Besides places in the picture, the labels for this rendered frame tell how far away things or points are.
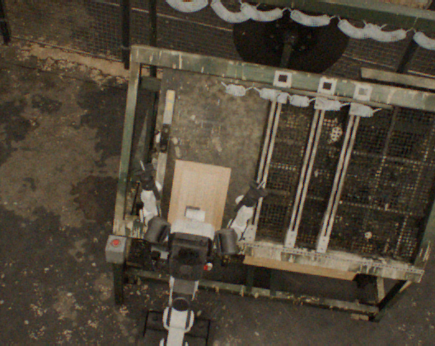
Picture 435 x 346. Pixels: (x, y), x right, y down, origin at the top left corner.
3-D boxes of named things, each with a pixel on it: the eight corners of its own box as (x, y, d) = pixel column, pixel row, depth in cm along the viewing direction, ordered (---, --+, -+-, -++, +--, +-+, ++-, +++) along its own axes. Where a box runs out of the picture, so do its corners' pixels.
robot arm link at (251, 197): (262, 198, 309) (254, 209, 317) (270, 190, 316) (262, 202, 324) (246, 184, 311) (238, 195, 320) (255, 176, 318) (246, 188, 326)
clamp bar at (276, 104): (241, 236, 374) (242, 251, 351) (274, 67, 335) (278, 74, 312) (255, 237, 374) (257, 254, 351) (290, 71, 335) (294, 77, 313)
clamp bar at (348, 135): (312, 246, 375) (317, 263, 352) (353, 81, 336) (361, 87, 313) (326, 249, 375) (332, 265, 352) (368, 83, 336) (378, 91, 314)
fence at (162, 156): (151, 222, 373) (150, 223, 369) (168, 88, 342) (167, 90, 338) (157, 222, 373) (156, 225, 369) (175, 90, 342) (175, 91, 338)
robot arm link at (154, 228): (155, 237, 330) (158, 243, 317) (142, 231, 328) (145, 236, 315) (164, 221, 330) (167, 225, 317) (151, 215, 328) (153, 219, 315)
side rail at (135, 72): (117, 212, 378) (114, 218, 368) (133, 58, 342) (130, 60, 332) (125, 213, 378) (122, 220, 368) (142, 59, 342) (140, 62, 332)
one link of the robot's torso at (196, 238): (211, 292, 318) (220, 245, 301) (155, 283, 317) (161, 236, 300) (214, 261, 344) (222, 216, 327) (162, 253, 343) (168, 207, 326)
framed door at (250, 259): (243, 260, 434) (243, 263, 432) (255, 225, 391) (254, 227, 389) (351, 278, 435) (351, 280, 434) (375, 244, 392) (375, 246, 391)
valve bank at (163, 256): (143, 273, 382) (143, 256, 363) (147, 255, 391) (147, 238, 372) (212, 283, 383) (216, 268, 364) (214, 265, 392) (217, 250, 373)
